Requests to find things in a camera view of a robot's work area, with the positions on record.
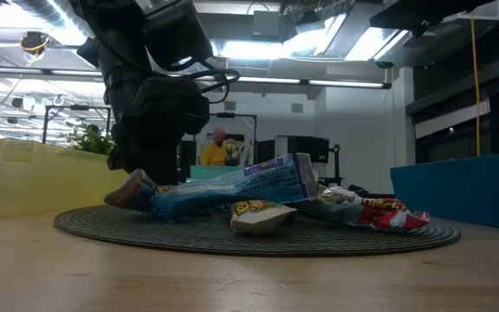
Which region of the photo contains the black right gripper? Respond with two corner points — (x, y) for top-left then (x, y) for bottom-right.
(370, 0), (439, 36)

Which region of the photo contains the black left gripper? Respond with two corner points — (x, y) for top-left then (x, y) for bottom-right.
(98, 41), (180, 185)

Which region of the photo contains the red Chewy granola bar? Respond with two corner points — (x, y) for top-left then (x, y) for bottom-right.
(103, 168), (159, 213)
(347, 197), (431, 231)

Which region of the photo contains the blue granola bar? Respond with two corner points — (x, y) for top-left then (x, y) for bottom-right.
(152, 152), (320, 223)

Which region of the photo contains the green white granola bar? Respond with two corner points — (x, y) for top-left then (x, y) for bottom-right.
(296, 184), (366, 226)
(230, 198), (298, 237)

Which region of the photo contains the black upright panel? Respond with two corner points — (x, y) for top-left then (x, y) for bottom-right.
(177, 139), (198, 182)

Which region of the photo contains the green potted plant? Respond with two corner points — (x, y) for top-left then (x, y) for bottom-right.
(70, 124), (116, 157)

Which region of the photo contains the teal plastic bin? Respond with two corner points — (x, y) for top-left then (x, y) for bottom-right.
(189, 165), (247, 180)

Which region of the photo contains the person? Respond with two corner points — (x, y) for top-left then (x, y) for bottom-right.
(200, 127), (233, 167)

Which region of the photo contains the long linear ceiling light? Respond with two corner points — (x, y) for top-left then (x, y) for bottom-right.
(236, 75), (392, 90)

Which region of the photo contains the yellow plastic bin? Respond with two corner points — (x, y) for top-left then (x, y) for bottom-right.
(0, 137), (132, 218)

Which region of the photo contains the small black monitor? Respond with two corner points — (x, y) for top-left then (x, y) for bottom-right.
(256, 139), (276, 165)

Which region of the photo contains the large black monitor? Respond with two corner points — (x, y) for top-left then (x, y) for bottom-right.
(287, 135), (331, 165)

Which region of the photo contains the black tripod stand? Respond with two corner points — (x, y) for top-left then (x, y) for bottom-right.
(318, 144), (345, 187)

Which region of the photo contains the blue plastic bin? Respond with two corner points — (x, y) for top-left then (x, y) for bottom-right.
(389, 151), (499, 233)

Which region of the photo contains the round grey woven placemat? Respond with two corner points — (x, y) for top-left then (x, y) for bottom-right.
(53, 203), (462, 257)

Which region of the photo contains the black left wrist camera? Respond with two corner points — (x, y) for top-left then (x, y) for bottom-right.
(133, 76), (211, 136)

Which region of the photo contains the black background rig frame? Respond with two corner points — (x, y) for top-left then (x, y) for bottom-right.
(42, 103), (113, 145)
(209, 112), (258, 165)

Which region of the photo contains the yellow hanging cord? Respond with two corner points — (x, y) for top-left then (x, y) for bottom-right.
(469, 16), (482, 158)

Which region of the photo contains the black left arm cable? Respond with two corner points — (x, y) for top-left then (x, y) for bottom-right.
(162, 58), (242, 105)

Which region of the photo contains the black yellow cord reel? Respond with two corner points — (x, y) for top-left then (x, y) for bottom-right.
(18, 30), (52, 57)

